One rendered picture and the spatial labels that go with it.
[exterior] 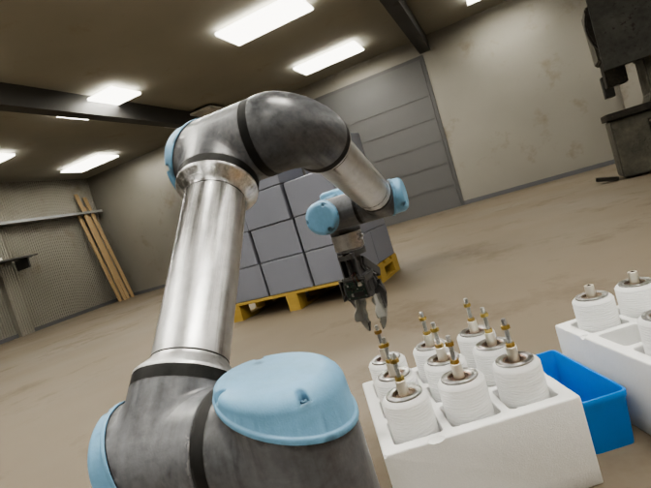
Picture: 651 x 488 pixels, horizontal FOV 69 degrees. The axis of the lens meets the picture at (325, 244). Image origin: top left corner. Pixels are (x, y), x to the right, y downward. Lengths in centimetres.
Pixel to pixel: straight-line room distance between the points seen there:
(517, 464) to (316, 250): 261
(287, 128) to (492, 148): 912
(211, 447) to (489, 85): 955
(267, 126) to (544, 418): 74
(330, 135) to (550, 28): 939
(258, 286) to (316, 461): 340
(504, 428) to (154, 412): 70
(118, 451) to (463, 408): 68
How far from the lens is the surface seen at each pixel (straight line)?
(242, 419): 40
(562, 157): 977
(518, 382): 103
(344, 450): 42
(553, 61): 989
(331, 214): 100
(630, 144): 660
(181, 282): 56
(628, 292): 140
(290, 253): 355
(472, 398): 100
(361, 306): 120
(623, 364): 123
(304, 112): 67
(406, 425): 99
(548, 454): 107
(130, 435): 50
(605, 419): 120
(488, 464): 103
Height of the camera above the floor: 65
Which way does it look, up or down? 4 degrees down
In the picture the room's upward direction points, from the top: 17 degrees counter-clockwise
